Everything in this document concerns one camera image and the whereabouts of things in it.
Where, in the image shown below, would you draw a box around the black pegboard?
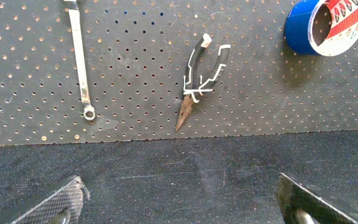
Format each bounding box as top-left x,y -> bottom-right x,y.
0,0 -> 358,148

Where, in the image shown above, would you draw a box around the roll of blue tape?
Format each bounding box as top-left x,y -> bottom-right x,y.
283,0 -> 358,57

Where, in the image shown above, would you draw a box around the black and white pliers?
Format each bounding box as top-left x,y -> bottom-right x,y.
174,32 -> 232,133

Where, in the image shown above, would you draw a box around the wrench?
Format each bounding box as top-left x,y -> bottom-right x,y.
62,0 -> 97,121

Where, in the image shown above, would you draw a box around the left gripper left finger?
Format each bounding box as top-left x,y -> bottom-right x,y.
10,175 -> 91,224

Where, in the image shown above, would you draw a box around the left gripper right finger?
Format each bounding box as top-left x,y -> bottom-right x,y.
277,172 -> 358,224

